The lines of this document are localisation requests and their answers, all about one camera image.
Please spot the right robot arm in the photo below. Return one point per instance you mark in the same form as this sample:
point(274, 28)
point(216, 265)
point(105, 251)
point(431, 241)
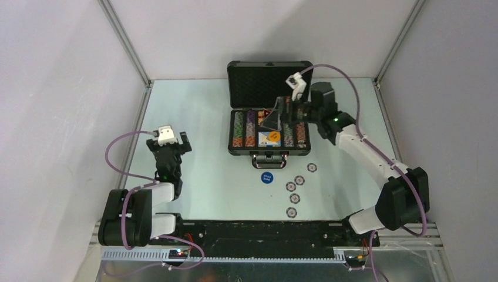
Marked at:
point(404, 192)

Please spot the black poker case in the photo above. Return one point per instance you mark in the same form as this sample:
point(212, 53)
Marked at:
point(256, 86)

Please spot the red triangular dealer button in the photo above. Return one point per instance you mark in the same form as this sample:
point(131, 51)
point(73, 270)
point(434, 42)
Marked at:
point(267, 112)

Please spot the right aluminium frame post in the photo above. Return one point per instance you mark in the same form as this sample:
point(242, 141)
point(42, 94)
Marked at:
point(401, 36)

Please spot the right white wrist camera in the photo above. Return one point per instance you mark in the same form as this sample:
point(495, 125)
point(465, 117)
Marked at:
point(297, 84)

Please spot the blue orange chip row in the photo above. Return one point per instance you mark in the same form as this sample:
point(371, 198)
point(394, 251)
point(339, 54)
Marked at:
point(288, 135)

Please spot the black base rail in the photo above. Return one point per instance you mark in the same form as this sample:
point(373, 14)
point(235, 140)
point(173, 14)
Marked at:
point(272, 239)

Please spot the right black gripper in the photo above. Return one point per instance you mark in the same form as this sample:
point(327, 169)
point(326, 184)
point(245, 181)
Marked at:
point(274, 120)

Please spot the purple blue chip row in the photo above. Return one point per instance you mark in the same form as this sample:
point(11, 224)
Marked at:
point(250, 129)

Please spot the blue card deck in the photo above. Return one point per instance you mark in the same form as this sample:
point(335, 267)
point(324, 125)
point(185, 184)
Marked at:
point(264, 142)

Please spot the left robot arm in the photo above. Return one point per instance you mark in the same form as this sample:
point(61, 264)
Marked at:
point(131, 218)

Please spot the aluminium frame post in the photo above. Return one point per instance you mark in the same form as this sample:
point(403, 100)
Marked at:
point(116, 24)
point(401, 36)

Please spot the blue small blind button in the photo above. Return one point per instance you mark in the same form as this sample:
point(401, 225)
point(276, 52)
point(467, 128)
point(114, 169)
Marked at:
point(267, 177)

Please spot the left aluminium frame post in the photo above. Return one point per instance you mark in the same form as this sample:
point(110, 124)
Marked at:
point(116, 24)

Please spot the brown chip row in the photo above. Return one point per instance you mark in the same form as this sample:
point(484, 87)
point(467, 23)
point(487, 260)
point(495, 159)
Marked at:
point(301, 135)

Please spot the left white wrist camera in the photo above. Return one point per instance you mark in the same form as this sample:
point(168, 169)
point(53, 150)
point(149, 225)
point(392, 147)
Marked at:
point(166, 136)

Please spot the grey poker chip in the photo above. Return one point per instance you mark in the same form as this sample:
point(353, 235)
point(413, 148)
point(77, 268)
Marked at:
point(294, 198)
point(291, 212)
point(290, 186)
point(299, 180)
point(311, 167)

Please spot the green chip row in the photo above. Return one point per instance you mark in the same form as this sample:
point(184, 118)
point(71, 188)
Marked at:
point(238, 129)

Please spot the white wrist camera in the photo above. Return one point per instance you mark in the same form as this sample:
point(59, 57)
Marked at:
point(297, 84)
point(166, 136)

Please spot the red card deck box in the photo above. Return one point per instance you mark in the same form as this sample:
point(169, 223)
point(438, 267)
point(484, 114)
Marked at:
point(262, 116)

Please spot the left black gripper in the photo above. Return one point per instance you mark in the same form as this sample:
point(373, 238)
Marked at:
point(153, 145)

